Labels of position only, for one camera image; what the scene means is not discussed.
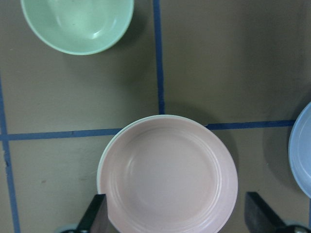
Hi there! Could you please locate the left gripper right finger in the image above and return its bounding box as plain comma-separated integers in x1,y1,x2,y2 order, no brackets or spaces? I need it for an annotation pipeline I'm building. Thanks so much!
244,191,304,233

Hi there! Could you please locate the cream white plate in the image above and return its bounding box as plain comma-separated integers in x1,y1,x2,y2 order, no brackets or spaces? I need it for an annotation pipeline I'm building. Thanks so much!
96,114,175,195

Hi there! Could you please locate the pink plate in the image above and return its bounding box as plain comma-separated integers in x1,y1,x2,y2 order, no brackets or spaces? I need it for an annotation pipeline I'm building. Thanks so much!
101,116,238,233

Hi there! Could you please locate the blue plate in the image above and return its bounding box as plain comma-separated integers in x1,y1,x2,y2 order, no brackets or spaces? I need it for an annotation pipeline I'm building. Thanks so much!
288,104,311,197

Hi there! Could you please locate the green bowl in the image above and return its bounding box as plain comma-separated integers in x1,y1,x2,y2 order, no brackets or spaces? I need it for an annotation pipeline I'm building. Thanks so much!
20,0,134,55

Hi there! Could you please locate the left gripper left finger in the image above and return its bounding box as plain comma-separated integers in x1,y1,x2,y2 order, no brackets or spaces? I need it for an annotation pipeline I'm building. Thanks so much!
76,194,112,233

